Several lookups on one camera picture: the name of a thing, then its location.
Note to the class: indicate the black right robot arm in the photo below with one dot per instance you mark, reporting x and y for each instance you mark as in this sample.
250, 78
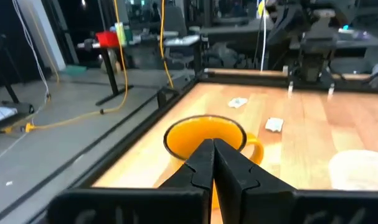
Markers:
313, 34

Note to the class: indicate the yellow ceramic mug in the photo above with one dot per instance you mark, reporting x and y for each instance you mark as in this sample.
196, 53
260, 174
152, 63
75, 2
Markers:
204, 130

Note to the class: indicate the black pedestal stand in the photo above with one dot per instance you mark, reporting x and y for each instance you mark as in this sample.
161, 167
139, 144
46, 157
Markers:
109, 71

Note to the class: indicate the teal floor pad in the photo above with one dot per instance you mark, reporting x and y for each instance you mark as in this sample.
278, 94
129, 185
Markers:
75, 70

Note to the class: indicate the red box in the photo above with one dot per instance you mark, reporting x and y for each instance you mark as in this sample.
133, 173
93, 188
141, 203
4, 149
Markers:
107, 39

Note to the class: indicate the clear plastic cup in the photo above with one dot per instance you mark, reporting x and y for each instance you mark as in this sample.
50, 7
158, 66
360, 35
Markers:
360, 171

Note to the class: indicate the black aluminium table frame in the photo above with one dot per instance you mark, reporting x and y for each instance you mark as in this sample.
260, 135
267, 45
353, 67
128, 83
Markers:
135, 138

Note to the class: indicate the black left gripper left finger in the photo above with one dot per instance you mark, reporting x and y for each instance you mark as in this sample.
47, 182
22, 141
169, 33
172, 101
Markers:
188, 177

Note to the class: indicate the green stevia packet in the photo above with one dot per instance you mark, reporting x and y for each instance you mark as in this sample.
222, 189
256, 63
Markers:
274, 124
237, 102

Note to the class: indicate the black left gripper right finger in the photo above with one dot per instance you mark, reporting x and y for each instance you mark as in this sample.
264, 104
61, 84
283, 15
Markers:
238, 180

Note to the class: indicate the green white container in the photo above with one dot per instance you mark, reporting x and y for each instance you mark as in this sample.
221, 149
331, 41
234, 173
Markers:
120, 33

